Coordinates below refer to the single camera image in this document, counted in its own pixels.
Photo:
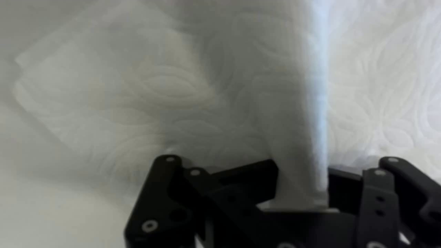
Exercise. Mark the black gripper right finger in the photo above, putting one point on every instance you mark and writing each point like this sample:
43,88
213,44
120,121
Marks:
396,204

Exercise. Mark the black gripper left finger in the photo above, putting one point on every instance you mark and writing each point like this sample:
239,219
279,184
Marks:
177,206

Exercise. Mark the white paper napkin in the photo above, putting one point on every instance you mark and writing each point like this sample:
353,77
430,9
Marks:
306,82

